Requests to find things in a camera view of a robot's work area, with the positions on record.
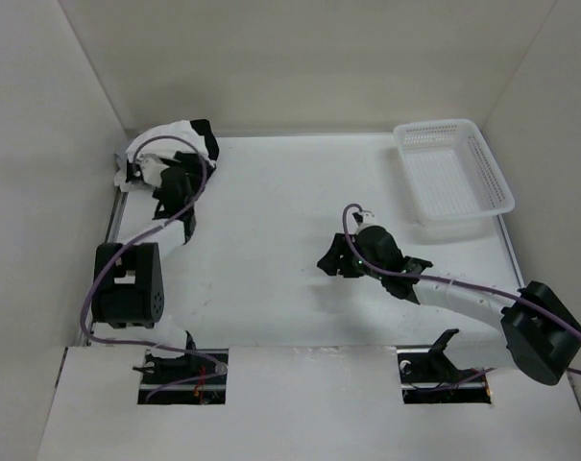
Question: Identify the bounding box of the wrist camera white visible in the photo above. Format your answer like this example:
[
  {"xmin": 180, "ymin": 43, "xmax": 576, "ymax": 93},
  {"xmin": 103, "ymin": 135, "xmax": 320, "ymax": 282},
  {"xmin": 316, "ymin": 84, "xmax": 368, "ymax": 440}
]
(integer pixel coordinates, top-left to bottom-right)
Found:
[
  {"xmin": 134, "ymin": 154, "xmax": 167, "ymax": 187},
  {"xmin": 352, "ymin": 209, "xmax": 378, "ymax": 232}
]

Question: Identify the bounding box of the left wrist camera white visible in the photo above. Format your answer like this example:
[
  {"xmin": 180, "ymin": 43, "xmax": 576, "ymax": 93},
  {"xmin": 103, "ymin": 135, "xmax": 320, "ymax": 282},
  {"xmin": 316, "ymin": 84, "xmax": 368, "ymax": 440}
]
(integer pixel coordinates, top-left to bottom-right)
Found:
[{"xmin": 134, "ymin": 154, "xmax": 167, "ymax": 187}]

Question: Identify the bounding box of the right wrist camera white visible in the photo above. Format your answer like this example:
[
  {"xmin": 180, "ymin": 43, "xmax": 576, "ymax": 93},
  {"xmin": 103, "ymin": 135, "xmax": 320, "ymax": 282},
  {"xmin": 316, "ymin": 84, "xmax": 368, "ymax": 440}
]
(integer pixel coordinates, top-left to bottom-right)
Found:
[{"xmin": 352, "ymin": 209, "xmax": 378, "ymax": 232}]

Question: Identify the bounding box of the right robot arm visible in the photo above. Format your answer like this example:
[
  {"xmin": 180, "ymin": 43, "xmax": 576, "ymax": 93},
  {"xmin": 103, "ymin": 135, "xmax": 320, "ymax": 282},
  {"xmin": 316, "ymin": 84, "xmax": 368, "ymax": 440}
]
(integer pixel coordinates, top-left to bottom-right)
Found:
[{"xmin": 316, "ymin": 224, "xmax": 581, "ymax": 386}]

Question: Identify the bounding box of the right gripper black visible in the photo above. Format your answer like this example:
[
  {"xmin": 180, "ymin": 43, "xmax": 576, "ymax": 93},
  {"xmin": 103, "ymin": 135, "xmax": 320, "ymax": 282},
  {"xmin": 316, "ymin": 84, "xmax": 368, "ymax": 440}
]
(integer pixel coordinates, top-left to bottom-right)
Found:
[{"xmin": 317, "ymin": 232, "xmax": 386, "ymax": 280}]

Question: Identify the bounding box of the white tank top in pile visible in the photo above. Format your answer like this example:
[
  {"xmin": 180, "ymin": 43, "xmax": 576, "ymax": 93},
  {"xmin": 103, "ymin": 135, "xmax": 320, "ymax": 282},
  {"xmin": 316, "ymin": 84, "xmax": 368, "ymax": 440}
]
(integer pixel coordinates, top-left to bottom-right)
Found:
[{"xmin": 113, "ymin": 141, "xmax": 148, "ymax": 193}]

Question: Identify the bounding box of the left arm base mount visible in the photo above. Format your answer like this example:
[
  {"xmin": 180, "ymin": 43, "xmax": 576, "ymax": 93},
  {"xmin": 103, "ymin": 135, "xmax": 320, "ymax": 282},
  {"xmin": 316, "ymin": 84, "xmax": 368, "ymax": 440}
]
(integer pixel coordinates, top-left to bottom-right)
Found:
[{"xmin": 133, "ymin": 351, "xmax": 227, "ymax": 406}]

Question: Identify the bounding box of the white plastic basket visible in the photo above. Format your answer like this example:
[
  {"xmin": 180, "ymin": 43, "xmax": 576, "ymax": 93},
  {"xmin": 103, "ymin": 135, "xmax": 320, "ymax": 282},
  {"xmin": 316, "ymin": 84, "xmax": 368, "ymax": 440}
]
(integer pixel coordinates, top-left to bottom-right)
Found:
[{"xmin": 393, "ymin": 119, "xmax": 516, "ymax": 227}]

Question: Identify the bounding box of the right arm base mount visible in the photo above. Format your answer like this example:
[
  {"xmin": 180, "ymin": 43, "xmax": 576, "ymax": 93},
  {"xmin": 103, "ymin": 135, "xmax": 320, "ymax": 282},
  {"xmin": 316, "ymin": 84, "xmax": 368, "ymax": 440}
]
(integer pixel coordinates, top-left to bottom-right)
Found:
[{"xmin": 397, "ymin": 328, "xmax": 492, "ymax": 404}]

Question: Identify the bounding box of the white tank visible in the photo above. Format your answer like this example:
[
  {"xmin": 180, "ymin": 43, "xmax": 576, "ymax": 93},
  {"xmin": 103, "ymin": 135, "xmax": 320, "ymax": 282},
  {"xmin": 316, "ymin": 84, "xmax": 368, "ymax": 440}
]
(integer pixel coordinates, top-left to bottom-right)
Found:
[
  {"xmin": 113, "ymin": 141, "xmax": 148, "ymax": 193},
  {"xmin": 126, "ymin": 121, "xmax": 199, "ymax": 164}
]

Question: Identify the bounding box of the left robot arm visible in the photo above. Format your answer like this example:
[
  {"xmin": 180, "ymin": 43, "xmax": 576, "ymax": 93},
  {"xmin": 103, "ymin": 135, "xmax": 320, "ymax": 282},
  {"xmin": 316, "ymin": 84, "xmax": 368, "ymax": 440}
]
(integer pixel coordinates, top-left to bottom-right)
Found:
[{"xmin": 82, "ymin": 165, "xmax": 207, "ymax": 383}]

